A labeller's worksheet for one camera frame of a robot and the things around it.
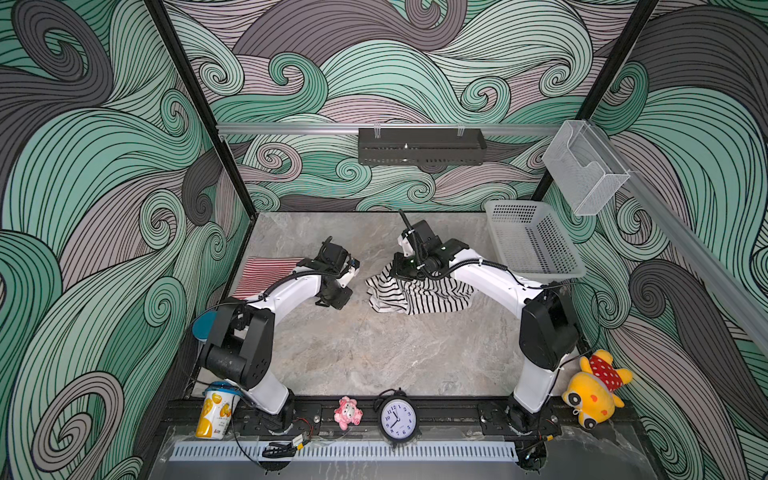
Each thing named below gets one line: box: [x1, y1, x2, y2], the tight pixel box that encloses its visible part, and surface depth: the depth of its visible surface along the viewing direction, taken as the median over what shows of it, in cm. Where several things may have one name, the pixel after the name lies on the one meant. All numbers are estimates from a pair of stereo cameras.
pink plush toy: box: [334, 396, 363, 431], surface depth 73 cm
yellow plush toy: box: [561, 349, 633, 430], surface depth 74 cm
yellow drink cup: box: [195, 381, 244, 440], surface depth 71 cm
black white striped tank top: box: [365, 262, 476, 315], surface depth 94 cm
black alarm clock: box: [373, 387, 422, 447], surface depth 73 cm
